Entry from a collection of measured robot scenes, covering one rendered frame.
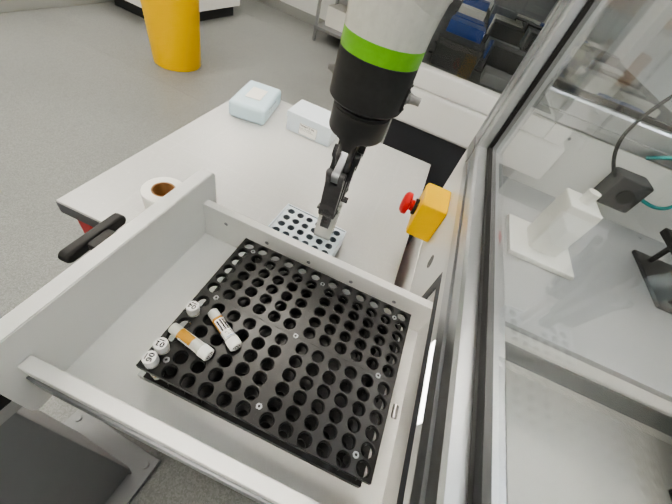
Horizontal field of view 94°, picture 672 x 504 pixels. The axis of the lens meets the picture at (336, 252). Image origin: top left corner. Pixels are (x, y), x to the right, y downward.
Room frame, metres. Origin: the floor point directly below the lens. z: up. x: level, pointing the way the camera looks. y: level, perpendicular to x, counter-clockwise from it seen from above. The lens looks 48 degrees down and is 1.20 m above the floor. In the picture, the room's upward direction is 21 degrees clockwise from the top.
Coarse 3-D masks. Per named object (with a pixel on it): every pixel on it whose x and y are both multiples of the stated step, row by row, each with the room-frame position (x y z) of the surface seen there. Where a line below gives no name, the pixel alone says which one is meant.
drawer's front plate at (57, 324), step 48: (192, 192) 0.26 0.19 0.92; (144, 240) 0.18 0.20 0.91; (192, 240) 0.25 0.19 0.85; (48, 288) 0.10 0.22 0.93; (96, 288) 0.12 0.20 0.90; (144, 288) 0.16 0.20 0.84; (0, 336) 0.05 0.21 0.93; (48, 336) 0.07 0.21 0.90; (96, 336) 0.10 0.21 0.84; (0, 384) 0.03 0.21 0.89
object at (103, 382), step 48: (240, 240) 0.27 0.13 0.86; (288, 240) 0.27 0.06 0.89; (192, 288) 0.19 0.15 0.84; (384, 288) 0.25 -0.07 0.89; (144, 336) 0.12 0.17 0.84; (48, 384) 0.04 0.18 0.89; (96, 384) 0.06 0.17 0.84; (144, 384) 0.07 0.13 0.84; (144, 432) 0.03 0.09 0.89; (192, 432) 0.05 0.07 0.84; (240, 432) 0.06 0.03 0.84; (384, 432) 0.11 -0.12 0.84; (240, 480) 0.02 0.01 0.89; (288, 480) 0.04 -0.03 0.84; (336, 480) 0.05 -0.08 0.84; (384, 480) 0.07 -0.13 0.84
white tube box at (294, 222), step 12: (288, 204) 0.44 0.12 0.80; (288, 216) 0.42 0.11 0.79; (300, 216) 0.43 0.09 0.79; (312, 216) 0.44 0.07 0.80; (276, 228) 0.38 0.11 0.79; (288, 228) 0.39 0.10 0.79; (300, 228) 0.40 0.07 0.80; (312, 228) 0.41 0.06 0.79; (336, 228) 0.43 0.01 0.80; (300, 240) 0.37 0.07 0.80; (312, 240) 0.38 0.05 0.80; (324, 240) 0.39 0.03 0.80; (336, 240) 0.40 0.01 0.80; (324, 252) 0.37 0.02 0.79; (336, 252) 0.40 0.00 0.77
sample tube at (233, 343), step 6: (210, 312) 0.13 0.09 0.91; (216, 312) 0.14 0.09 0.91; (210, 318) 0.13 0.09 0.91; (216, 318) 0.13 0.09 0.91; (222, 318) 0.13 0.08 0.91; (216, 324) 0.13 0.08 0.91; (222, 324) 0.13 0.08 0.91; (228, 324) 0.13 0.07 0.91; (222, 330) 0.12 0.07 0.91; (228, 330) 0.12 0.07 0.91; (222, 336) 0.12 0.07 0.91; (228, 336) 0.12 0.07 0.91; (234, 336) 0.12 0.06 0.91; (228, 342) 0.11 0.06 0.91; (234, 342) 0.11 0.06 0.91; (240, 342) 0.12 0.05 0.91; (234, 348) 0.11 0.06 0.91
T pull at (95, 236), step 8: (112, 216) 0.20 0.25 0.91; (120, 216) 0.20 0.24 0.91; (104, 224) 0.18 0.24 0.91; (112, 224) 0.19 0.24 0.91; (120, 224) 0.20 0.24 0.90; (88, 232) 0.17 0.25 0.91; (96, 232) 0.17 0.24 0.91; (104, 232) 0.18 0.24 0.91; (112, 232) 0.18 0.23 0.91; (80, 240) 0.16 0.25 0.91; (88, 240) 0.16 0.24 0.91; (96, 240) 0.16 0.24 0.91; (104, 240) 0.17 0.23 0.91; (64, 248) 0.14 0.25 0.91; (72, 248) 0.15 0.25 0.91; (80, 248) 0.15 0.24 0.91; (88, 248) 0.16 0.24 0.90; (64, 256) 0.14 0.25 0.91; (72, 256) 0.14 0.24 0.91; (80, 256) 0.15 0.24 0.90
